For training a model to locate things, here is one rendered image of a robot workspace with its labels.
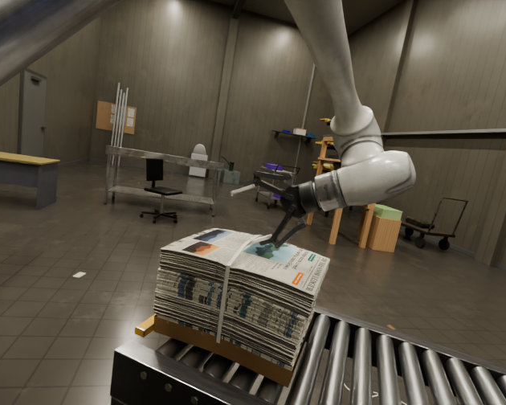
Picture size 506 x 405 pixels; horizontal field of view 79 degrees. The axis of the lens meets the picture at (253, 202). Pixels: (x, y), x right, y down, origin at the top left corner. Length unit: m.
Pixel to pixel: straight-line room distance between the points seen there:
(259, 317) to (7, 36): 0.62
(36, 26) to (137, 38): 12.41
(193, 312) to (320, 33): 0.63
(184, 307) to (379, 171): 0.55
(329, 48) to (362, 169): 0.28
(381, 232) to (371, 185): 4.93
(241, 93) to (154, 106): 3.28
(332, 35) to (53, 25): 0.36
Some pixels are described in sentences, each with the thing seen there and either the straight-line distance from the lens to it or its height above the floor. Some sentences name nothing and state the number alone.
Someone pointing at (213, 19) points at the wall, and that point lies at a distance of 13.05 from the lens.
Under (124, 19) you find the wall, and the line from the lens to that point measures 13.06.
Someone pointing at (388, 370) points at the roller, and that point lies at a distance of 0.97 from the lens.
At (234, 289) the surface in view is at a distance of 0.73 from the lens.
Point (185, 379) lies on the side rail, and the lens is 0.77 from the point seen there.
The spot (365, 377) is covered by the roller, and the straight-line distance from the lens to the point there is 0.91.
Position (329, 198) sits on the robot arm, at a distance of 0.71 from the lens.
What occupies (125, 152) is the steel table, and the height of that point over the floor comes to 0.93.
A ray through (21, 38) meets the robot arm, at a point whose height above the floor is 1.37.
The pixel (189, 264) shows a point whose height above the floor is 1.01.
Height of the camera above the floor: 1.29
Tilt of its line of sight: 9 degrees down
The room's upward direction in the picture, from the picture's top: 10 degrees clockwise
